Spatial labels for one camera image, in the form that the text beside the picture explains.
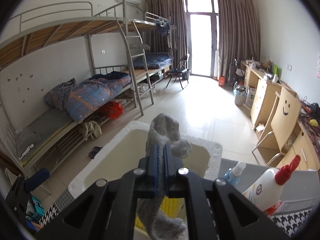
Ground grey sock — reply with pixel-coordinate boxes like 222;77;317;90
136;113;191;239

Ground person left hand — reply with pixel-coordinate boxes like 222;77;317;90
32;222;43;230

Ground white foam box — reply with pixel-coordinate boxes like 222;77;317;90
68;120;223;240

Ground blue spray bottle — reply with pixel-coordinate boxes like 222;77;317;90
223;161;246;186

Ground red plastic bag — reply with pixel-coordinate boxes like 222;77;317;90
97;101;124;119

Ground white pump bottle red cap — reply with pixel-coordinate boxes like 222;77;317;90
242;155;300;216

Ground blue plaid quilt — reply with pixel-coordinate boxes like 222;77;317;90
43;71;131;123

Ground wooden smiley chair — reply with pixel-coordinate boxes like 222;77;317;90
251;87;300;166

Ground metal bunk bed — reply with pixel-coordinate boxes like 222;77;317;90
0;0;178;178

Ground black folding chair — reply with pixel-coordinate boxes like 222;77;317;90
166;54;190;89

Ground houndstooth table cloth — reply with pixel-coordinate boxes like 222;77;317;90
38;158;320;240

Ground wooden desk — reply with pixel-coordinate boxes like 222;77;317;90
241;62;319;171

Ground right brown curtain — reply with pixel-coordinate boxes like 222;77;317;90
217;0;261;77

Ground brown curtain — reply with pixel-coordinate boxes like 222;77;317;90
145;0;187;65
217;0;261;77

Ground left brown curtain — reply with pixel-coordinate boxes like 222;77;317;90
145;0;187;65

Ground balcony glass door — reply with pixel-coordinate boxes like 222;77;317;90
184;0;219;78

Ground pink anime wall picture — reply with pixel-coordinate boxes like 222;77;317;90
316;52;320;78

